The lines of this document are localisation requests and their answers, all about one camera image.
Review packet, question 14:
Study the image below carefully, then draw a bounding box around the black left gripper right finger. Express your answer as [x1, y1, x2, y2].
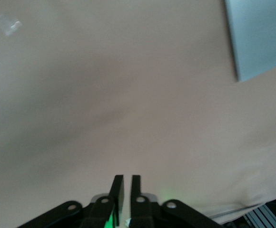
[128, 175, 224, 228]

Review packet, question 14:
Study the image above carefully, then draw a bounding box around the silver grey laptop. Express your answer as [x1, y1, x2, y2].
[224, 0, 276, 83]

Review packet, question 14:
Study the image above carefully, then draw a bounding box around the brown table mat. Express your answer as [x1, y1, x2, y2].
[0, 0, 276, 228]

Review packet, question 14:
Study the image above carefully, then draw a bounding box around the aluminium table frame rail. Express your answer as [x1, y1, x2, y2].
[223, 192, 276, 228]

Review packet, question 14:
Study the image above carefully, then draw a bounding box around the small tape patch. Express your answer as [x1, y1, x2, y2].
[0, 13, 22, 37]

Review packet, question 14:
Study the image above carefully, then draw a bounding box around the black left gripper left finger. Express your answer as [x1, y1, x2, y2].
[16, 175, 125, 228]

